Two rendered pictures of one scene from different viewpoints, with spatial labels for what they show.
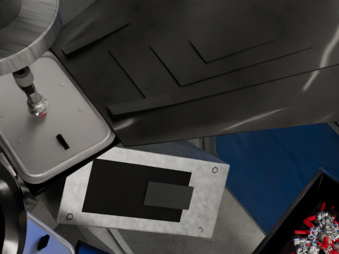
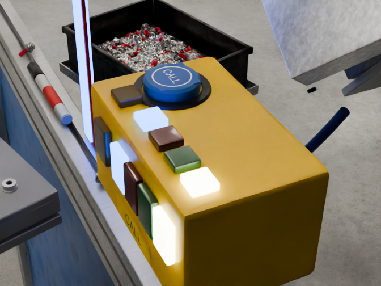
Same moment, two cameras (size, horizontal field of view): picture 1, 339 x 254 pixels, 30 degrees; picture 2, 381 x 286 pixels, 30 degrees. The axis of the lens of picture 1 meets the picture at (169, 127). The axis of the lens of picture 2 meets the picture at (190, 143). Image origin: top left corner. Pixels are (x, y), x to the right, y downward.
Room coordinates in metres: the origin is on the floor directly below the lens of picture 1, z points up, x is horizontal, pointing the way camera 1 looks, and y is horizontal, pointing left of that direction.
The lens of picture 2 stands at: (1.04, -0.10, 1.33)
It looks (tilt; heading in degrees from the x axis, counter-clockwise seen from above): 36 degrees down; 181
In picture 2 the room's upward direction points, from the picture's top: 1 degrees clockwise
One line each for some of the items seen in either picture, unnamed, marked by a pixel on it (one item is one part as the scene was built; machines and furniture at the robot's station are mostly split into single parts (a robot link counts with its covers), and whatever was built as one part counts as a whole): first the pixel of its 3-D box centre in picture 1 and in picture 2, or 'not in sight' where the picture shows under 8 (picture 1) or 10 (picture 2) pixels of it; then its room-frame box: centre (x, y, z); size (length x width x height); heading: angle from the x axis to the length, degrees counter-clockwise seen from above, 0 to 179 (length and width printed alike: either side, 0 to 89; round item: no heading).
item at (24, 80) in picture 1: (26, 82); not in sight; (0.22, 0.08, 1.22); 0.01 x 0.01 x 0.05
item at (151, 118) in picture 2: not in sight; (151, 118); (0.66, -0.14, 1.08); 0.02 x 0.02 x 0.01; 27
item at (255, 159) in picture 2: not in sight; (198, 181); (0.65, -0.10, 1.02); 0.16 x 0.10 x 0.11; 27
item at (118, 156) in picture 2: not in sight; (120, 168); (0.67, -0.16, 1.04); 0.02 x 0.01 x 0.03; 27
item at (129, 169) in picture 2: not in sight; (133, 188); (0.69, -0.15, 1.04); 0.02 x 0.01 x 0.03; 27
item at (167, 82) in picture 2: not in sight; (172, 84); (0.61, -0.12, 1.08); 0.04 x 0.04 x 0.02
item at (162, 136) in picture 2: not in sight; (165, 138); (0.68, -0.12, 1.08); 0.02 x 0.02 x 0.01; 27
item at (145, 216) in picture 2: not in sight; (148, 211); (0.71, -0.13, 1.04); 0.02 x 0.01 x 0.03; 27
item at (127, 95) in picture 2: not in sight; (126, 95); (0.63, -0.15, 1.08); 0.02 x 0.02 x 0.01; 27
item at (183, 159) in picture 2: not in sight; (182, 159); (0.70, -0.11, 1.08); 0.02 x 0.02 x 0.01; 27
